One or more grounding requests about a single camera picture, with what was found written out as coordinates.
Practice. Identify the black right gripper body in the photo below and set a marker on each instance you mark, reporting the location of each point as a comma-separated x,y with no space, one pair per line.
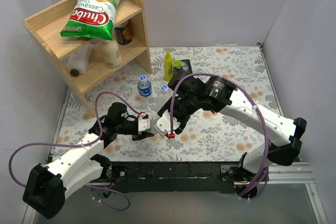
175,114

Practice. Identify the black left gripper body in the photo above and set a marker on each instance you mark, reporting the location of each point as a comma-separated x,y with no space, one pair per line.
134,127

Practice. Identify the clear plastic bottle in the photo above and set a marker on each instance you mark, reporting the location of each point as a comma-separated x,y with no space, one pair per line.
162,98

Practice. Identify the blue label water bottle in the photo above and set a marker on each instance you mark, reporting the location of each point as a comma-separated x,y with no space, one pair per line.
145,90

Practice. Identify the red label water bottle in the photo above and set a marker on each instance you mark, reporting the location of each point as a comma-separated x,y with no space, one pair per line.
152,128

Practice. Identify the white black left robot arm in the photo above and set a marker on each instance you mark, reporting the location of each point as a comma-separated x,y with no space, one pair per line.
49,185

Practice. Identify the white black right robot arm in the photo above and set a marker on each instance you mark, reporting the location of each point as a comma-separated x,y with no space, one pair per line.
282,143

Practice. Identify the yellow glue bottle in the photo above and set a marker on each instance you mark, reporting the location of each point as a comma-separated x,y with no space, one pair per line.
168,67

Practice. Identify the cream plastic bottle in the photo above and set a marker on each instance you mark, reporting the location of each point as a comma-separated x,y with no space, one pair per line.
111,53

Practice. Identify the clear bottle black cap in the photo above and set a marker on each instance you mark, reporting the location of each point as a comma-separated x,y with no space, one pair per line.
78,62

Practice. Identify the black green product box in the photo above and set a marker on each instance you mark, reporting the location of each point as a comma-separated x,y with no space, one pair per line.
182,65

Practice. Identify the floral table mat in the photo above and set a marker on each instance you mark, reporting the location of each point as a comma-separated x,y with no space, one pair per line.
207,136

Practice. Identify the wooden shelf rack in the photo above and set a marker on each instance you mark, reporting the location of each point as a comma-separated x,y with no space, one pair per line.
46,25

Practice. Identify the dark orange drink can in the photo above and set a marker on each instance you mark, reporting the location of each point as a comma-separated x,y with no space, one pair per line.
123,33

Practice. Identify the green cassava chips bag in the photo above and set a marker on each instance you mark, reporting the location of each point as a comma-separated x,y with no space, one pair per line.
92,19

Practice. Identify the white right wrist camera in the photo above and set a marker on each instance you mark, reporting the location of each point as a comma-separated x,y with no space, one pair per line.
164,126

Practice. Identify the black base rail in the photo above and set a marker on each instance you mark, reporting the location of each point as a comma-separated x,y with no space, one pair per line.
136,177

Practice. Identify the aluminium frame rail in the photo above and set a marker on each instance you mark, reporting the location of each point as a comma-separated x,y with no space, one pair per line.
297,173

